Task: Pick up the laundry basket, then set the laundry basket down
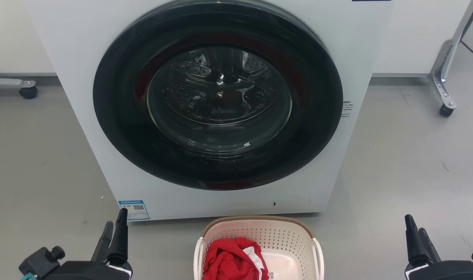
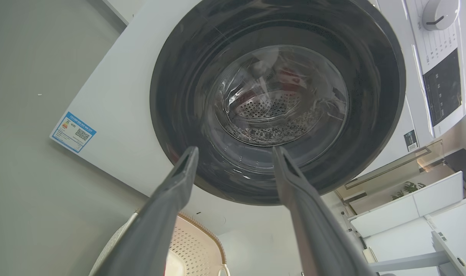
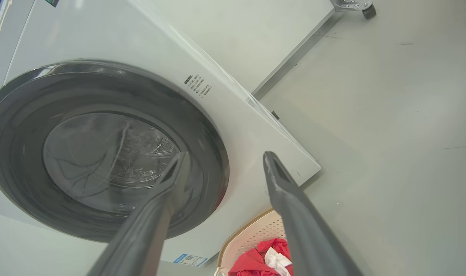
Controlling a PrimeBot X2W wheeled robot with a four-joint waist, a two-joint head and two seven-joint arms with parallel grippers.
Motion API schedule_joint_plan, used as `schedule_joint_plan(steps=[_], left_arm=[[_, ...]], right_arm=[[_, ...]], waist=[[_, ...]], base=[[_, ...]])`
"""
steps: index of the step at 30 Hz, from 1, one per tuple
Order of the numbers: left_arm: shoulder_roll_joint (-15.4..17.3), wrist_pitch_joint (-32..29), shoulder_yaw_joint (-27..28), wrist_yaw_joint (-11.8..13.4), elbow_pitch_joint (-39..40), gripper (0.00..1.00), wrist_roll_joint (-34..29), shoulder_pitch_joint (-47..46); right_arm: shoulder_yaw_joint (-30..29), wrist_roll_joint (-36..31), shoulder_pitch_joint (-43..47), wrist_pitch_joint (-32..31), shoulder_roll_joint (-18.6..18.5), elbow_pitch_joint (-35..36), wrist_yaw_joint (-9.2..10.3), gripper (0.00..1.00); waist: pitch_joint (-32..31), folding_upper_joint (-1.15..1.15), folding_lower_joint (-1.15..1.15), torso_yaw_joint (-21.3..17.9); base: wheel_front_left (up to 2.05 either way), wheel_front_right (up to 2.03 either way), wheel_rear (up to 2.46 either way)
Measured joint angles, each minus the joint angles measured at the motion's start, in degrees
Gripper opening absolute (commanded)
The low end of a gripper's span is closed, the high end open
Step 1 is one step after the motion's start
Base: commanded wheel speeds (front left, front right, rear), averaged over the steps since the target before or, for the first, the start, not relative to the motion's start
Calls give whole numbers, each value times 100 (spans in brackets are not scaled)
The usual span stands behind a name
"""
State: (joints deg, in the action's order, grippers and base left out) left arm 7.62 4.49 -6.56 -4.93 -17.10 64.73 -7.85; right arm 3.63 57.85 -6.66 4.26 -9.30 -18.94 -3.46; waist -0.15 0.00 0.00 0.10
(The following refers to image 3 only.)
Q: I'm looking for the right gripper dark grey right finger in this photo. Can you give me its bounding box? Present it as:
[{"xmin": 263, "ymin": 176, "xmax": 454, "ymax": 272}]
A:
[{"xmin": 263, "ymin": 151, "xmax": 364, "ymax": 276}]

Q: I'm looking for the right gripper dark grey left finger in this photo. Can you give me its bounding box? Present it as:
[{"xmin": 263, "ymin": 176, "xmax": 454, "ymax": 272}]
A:
[{"xmin": 87, "ymin": 151, "xmax": 191, "ymax": 276}]

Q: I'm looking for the cream perforated plastic laundry basket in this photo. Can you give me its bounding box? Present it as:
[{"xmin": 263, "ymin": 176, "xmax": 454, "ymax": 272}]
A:
[{"xmin": 214, "ymin": 208, "xmax": 295, "ymax": 276}]

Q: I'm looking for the white garment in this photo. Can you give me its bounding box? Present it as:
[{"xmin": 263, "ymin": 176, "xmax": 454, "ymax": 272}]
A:
[{"xmin": 264, "ymin": 246, "xmax": 293, "ymax": 276}]

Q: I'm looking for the round white filter cover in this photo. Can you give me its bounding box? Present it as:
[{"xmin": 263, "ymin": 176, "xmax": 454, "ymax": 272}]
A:
[{"xmin": 264, "ymin": 169, "xmax": 301, "ymax": 196}]

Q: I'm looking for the blue energy label sticker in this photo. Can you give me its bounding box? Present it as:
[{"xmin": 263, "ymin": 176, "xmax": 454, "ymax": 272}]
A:
[{"xmin": 173, "ymin": 253, "xmax": 208, "ymax": 268}]

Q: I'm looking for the red garment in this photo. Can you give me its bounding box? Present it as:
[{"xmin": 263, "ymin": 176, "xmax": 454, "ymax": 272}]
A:
[{"xmin": 228, "ymin": 238, "xmax": 294, "ymax": 276}]

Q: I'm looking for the white front-load washing machine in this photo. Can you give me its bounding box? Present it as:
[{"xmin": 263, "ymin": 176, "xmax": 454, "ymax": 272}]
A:
[{"xmin": 0, "ymin": 0, "xmax": 322, "ymax": 276}]

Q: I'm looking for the round dark glass washer door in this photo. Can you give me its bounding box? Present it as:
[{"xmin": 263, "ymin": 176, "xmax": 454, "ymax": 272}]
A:
[{"xmin": 0, "ymin": 59, "xmax": 230, "ymax": 243}]

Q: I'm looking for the silver metal stand leg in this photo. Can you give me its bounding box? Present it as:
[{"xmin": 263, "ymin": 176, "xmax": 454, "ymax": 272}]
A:
[{"xmin": 330, "ymin": 0, "xmax": 373, "ymax": 11}]

